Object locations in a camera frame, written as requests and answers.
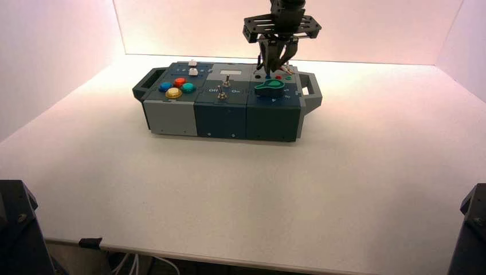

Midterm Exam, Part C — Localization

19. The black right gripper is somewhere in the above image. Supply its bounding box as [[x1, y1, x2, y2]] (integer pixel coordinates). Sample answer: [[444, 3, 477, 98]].
[[242, 0, 322, 74]]

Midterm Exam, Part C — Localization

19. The green black rotary knob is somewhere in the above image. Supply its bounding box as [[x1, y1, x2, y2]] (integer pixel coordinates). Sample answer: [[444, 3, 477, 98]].
[[253, 78, 285, 99]]

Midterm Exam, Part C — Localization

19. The teal and grey control box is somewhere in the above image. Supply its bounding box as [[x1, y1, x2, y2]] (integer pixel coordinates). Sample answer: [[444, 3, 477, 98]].
[[132, 60, 323, 143]]

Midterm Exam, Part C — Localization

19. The black table edge clamp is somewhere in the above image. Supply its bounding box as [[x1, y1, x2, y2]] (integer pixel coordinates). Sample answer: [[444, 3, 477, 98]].
[[78, 237, 103, 250]]

